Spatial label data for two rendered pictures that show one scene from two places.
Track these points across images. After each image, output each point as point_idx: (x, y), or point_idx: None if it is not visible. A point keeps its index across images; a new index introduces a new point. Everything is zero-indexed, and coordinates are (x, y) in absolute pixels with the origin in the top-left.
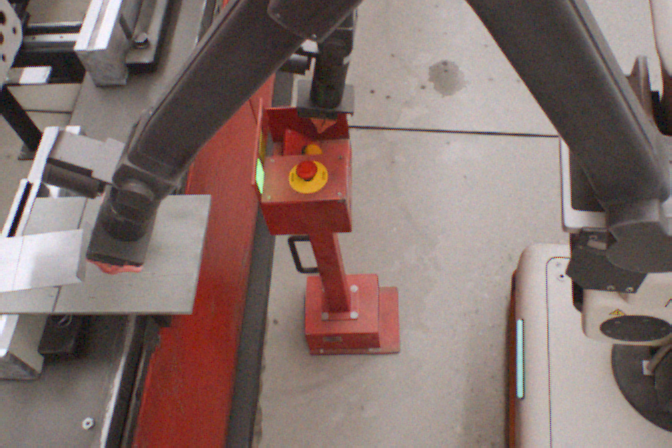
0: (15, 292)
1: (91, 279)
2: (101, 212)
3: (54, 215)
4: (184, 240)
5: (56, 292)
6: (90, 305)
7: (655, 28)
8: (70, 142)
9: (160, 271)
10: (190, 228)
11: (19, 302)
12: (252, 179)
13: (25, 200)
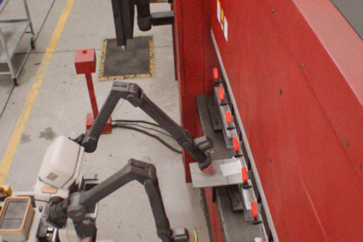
0: (234, 161)
1: (216, 166)
2: (207, 156)
3: (235, 178)
4: (196, 176)
5: (223, 162)
6: (214, 161)
7: (83, 152)
8: (203, 139)
9: (199, 169)
10: (195, 179)
11: (232, 160)
12: (195, 228)
13: (247, 182)
